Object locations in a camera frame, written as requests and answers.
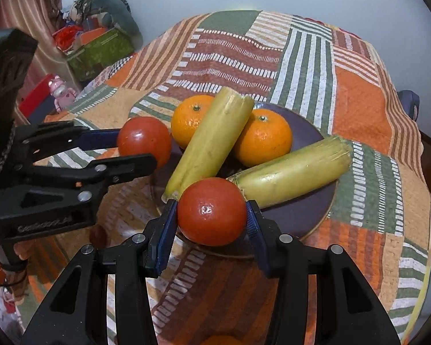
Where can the left hand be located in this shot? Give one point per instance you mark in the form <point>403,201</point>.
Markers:
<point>24,249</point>

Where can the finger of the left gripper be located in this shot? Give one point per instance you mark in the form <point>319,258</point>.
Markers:
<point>97,139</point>
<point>110,171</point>

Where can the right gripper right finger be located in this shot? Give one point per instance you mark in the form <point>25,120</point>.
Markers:
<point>348,309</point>

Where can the yellow sugarcane piece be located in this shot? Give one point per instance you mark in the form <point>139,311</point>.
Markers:
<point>212,142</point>
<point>295,174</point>

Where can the blue bag beside bed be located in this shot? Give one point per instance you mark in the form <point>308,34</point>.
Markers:
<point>410,102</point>

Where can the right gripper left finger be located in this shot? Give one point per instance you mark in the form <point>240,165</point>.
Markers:
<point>74,309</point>

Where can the right orange on plate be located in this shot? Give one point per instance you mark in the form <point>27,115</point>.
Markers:
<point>266,136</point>

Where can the patchwork striped bedspread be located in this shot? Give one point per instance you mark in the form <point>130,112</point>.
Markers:
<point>381,213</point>

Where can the striped curtain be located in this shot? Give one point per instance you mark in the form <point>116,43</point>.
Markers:
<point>39,19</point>

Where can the pink toy bottle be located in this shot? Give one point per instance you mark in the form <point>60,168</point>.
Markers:
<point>62,93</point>

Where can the grey stuffed pillow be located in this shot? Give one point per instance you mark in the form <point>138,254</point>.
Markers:
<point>113,13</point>

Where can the dark red grape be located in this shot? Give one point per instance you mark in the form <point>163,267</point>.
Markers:
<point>98,236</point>

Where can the left orange on plate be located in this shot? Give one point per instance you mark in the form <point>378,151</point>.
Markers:
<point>187,117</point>

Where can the green storage box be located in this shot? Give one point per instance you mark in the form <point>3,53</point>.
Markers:
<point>89,60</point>

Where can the red box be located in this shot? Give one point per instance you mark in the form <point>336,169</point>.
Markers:
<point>39,102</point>

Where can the orange on plate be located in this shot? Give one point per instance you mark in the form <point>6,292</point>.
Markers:
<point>187,117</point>
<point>266,136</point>

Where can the red tomato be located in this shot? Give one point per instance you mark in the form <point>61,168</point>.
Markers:
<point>145,135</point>
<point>212,212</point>

